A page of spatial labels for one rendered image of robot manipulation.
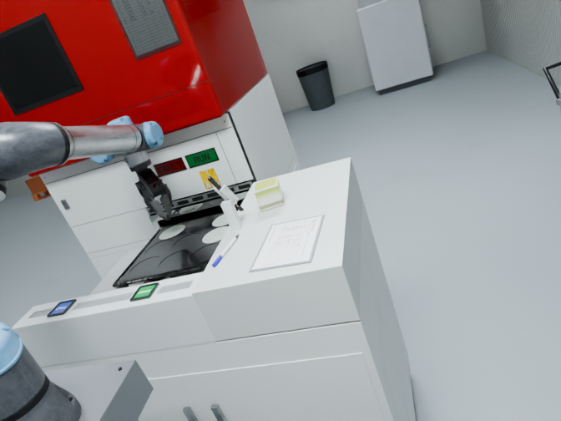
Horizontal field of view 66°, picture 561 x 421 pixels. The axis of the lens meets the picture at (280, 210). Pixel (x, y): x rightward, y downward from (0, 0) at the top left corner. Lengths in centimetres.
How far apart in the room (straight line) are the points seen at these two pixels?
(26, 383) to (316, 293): 55
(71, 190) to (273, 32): 584
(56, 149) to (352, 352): 77
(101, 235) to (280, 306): 108
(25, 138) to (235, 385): 74
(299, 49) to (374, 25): 147
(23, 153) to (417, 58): 580
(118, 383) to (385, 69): 585
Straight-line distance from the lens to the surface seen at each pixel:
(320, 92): 675
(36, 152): 101
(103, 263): 197
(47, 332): 131
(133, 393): 101
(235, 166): 152
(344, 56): 727
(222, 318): 103
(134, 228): 179
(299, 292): 94
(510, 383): 190
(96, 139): 112
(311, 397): 115
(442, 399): 187
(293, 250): 99
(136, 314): 111
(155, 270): 137
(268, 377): 112
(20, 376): 90
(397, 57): 640
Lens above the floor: 144
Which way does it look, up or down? 23 degrees down
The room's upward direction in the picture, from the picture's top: 21 degrees counter-clockwise
